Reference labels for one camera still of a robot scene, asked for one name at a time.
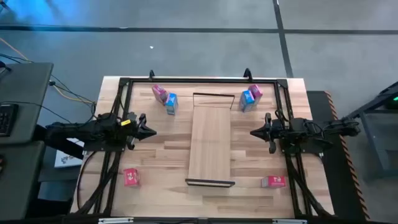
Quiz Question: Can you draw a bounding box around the white cardboard box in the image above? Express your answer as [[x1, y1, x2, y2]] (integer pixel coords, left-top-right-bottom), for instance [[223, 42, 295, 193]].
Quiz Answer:
[[53, 138, 86, 169]]

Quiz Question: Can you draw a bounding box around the black metal cart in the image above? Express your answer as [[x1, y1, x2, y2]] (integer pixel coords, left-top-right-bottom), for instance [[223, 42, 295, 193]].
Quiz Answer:
[[341, 80, 398, 182]]

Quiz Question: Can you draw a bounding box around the pink cereal box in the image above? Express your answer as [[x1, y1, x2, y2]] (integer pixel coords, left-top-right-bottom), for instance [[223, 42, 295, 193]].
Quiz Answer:
[[151, 84, 169, 105], [248, 83, 264, 108]]

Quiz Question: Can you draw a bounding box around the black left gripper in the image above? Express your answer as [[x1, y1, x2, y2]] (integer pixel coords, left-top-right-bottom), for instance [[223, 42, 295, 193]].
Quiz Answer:
[[126, 113, 157, 151]]

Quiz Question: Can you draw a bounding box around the red cereal box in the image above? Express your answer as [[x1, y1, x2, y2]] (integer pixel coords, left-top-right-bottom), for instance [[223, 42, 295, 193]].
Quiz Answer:
[[260, 175, 287, 189], [123, 167, 142, 189]]

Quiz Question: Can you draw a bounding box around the grey desk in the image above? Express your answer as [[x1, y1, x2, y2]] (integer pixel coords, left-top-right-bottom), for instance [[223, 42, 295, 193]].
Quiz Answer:
[[0, 62, 55, 222]]

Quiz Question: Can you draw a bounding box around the blue cereal box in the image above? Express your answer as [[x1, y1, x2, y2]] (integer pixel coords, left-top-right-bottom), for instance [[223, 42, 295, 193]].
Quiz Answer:
[[164, 92, 179, 116], [238, 90, 256, 113]]

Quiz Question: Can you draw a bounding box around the wooden shelf with black frame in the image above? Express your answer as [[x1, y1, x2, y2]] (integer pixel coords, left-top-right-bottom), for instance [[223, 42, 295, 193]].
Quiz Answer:
[[185, 92, 236, 189]]

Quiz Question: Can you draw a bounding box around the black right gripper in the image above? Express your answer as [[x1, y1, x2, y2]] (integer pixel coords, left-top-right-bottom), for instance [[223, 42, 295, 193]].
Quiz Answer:
[[250, 112, 282, 154]]

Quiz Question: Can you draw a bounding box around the silver metal bracket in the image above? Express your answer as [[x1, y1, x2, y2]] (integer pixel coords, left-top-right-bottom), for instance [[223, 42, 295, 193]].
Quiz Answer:
[[272, 218, 308, 224], [98, 217, 135, 224]]

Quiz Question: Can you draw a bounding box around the black aluminium rig frame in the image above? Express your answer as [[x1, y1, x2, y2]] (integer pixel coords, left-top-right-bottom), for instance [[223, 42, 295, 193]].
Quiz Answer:
[[71, 76, 335, 219]]

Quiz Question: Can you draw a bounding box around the black keyboard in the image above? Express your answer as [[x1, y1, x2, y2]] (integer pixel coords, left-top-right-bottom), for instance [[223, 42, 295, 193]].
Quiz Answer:
[[0, 103, 19, 138]]

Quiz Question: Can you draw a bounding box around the black mat with hazard stripe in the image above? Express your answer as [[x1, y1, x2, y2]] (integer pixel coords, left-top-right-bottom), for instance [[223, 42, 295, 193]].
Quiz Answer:
[[306, 90, 371, 222]]

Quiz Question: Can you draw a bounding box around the yellow orange cable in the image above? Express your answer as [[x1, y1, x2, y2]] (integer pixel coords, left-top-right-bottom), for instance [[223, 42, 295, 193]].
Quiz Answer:
[[0, 37, 96, 105]]

